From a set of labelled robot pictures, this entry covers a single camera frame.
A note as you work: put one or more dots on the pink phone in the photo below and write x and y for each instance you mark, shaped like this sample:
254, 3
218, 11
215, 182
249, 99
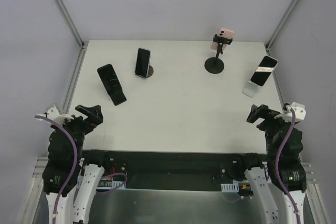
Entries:
225, 34

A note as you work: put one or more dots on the left aluminium frame post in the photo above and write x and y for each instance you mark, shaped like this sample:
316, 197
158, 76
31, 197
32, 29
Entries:
69, 22

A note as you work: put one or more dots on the aluminium frame post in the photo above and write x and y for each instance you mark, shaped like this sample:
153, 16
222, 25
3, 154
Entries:
289, 10
69, 22

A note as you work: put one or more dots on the black folding phone stand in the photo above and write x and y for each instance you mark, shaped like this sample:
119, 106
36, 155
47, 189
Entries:
116, 94

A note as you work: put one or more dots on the left white cable duct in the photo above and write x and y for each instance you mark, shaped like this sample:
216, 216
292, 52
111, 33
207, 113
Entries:
106, 184

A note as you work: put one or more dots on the black clamp tripod stand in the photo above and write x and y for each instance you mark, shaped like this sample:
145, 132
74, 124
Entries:
215, 65

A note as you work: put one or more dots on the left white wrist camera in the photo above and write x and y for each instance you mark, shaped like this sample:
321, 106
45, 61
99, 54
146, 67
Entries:
54, 114

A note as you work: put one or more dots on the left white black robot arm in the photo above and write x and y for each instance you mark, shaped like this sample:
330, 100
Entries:
71, 178

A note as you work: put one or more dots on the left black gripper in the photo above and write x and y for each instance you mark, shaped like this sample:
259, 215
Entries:
84, 118

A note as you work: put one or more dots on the white metal phone stand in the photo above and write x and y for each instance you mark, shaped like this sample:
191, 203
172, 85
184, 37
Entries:
250, 89

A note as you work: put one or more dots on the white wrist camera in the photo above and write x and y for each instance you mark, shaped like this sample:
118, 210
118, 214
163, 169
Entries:
54, 114
292, 109

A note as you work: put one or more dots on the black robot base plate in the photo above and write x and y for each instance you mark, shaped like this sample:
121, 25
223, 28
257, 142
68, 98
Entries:
174, 171

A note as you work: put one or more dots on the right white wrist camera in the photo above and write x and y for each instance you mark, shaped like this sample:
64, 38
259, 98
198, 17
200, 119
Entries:
292, 109

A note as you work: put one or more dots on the blue-edged black phone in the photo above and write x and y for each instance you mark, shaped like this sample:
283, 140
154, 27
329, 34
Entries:
142, 63

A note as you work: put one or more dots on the white cable duct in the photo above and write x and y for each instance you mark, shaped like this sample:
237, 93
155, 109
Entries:
106, 184
230, 187

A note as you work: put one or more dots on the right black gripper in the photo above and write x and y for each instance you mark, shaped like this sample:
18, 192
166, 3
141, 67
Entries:
265, 118

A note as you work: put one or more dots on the right aluminium frame post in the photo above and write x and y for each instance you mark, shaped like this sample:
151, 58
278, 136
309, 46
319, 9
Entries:
289, 10

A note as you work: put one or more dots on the cream-edged black phone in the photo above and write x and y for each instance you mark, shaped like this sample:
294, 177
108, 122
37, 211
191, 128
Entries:
264, 71

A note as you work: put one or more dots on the round brown phone stand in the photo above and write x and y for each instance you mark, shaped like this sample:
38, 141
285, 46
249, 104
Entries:
150, 72

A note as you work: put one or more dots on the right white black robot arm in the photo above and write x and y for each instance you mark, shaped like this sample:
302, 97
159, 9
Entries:
279, 187

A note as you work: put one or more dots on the right white cable duct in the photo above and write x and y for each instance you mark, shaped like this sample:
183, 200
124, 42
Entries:
230, 187

